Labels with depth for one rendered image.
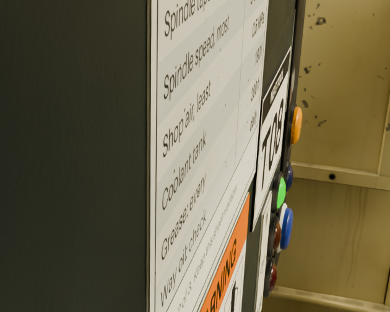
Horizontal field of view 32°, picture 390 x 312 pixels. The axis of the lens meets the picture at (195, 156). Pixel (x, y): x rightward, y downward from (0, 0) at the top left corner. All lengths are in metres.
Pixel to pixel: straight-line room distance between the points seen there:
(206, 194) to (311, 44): 0.97
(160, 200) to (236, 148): 0.10
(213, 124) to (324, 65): 0.98
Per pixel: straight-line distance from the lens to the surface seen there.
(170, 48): 0.15
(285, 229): 0.48
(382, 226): 1.31
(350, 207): 1.29
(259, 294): 0.43
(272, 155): 0.38
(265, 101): 0.32
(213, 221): 0.23
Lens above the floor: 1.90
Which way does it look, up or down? 25 degrees down
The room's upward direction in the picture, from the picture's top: 2 degrees clockwise
